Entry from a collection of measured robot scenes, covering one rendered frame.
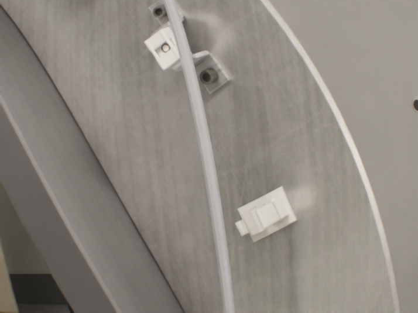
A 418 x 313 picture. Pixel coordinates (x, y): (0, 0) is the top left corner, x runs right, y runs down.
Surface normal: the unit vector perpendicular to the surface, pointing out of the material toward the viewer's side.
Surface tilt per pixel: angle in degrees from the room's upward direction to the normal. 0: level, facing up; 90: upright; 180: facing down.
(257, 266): 90
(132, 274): 67
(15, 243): 90
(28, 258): 90
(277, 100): 90
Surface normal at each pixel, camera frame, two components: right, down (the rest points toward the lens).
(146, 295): 0.78, -0.37
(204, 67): -0.47, 0.20
